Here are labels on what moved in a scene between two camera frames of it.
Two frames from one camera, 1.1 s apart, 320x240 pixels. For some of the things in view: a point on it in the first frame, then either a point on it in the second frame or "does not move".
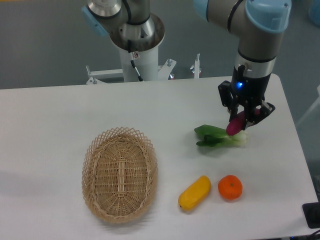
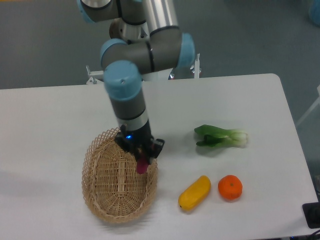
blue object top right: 314,11 does not move
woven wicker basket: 120,174 does not move
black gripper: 249,89 -> 139,142
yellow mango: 195,193 does not move
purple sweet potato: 236,126 -> 142,165
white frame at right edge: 312,108 does not move
